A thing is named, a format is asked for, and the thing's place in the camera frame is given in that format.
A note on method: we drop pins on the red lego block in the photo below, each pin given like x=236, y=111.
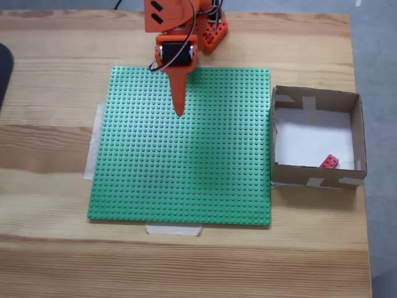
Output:
x=330, y=161

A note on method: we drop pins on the green lego baseplate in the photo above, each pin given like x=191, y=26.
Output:
x=139, y=155

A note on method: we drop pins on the white paper box lining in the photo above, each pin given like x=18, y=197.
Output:
x=310, y=136

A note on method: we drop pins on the open cardboard box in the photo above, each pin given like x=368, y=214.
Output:
x=291, y=175

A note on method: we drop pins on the short masking tape strip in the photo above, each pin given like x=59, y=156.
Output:
x=173, y=230
x=206, y=66

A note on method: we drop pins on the long masking tape strip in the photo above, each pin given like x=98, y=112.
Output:
x=91, y=149

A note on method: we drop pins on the black rounded object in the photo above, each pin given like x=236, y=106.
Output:
x=4, y=71

